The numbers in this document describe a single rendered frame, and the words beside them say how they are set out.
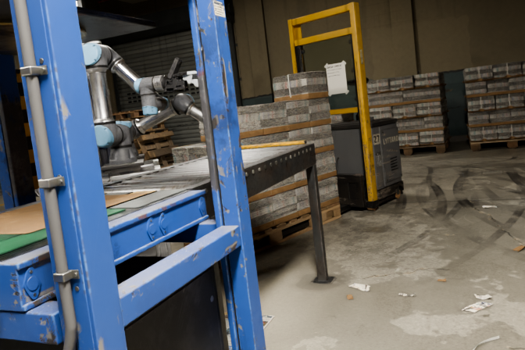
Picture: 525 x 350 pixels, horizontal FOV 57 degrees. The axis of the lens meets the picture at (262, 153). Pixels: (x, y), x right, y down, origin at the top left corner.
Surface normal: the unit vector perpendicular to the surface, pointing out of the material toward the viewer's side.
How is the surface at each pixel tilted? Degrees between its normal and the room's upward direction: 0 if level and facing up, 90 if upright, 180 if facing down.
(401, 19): 90
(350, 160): 90
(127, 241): 90
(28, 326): 90
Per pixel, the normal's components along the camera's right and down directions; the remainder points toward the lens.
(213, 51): -0.39, 0.13
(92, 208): 0.91, -0.07
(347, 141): -0.68, 0.14
